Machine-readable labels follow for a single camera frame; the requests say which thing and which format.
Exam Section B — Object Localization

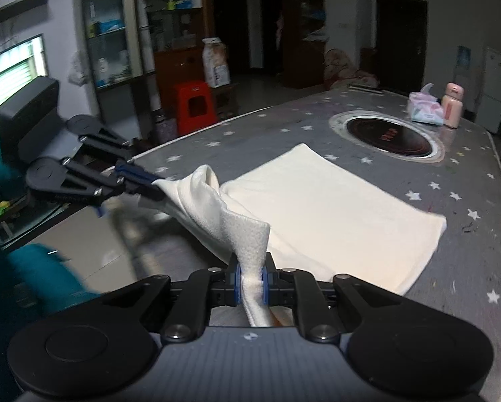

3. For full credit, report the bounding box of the cream white garment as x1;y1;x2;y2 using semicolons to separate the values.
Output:
155;144;446;327

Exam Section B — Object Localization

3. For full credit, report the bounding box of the red plastic stool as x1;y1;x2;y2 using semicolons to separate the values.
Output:
174;81;218;136

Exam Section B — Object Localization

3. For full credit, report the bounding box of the glass door shelf cabinet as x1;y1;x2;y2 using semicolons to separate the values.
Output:
81;0;154;92

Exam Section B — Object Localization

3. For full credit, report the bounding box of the white printed paper bag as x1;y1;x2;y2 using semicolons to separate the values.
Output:
202;37;230;88

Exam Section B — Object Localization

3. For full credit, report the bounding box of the round induction cooktop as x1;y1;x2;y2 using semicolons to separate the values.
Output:
328;110;445;163

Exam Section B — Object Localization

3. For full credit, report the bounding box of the dark flat phone on table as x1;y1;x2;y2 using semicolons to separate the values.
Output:
348;84;384;95

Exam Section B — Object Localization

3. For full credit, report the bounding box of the dark wooden shelf cabinet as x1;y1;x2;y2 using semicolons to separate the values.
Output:
277;0;328;89

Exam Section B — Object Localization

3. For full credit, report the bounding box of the colourful kids play tent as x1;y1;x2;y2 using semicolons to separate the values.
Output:
324;48;378;90

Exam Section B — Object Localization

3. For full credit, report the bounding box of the wet wipes pack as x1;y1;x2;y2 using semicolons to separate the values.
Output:
406;83;444;126

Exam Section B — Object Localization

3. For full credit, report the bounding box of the pink thermos bottle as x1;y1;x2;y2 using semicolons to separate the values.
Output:
441;83;464;129

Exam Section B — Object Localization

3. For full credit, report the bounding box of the white refrigerator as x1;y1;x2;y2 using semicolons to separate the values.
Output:
476;47;501;133

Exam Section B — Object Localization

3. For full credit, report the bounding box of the water dispenser with bottle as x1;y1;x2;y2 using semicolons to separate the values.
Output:
453;46;471;88

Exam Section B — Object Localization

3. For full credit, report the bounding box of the dark wooden door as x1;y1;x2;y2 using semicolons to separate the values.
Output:
375;0;428;96

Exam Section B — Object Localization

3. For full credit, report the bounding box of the wall television screen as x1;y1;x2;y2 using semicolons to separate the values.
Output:
0;35;48;105

